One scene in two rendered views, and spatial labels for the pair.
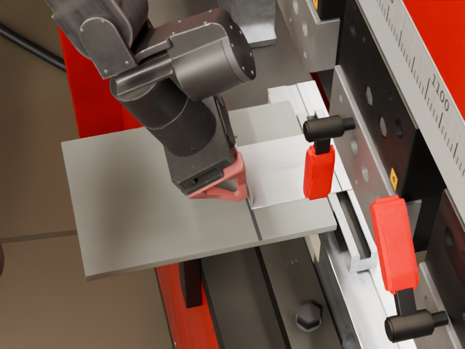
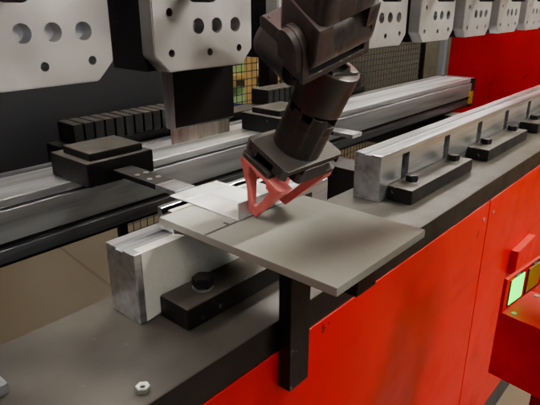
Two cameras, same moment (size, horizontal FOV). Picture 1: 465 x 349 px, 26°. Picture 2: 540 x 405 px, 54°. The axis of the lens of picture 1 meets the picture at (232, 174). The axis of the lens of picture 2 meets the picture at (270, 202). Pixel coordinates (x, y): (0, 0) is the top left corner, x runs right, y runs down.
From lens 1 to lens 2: 128 cm
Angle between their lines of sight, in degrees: 93
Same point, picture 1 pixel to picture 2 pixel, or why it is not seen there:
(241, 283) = not seen: hidden behind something
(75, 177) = (360, 264)
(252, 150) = (231, 213)
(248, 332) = not seen: hidden behind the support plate
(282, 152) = (220, 204)
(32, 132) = not seen: outside the picture
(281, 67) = (26, 351)
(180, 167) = (327, 149)
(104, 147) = (310, 265)
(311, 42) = (246, 24)
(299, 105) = (141, 242)
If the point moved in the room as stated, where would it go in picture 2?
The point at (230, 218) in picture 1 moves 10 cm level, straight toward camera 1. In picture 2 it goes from (300, 205) to (357, 190)
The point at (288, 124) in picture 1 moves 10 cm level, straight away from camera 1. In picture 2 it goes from (188, 210) to (108, 227)
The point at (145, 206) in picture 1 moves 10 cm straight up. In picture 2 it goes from (337, 231) to (341, 146)
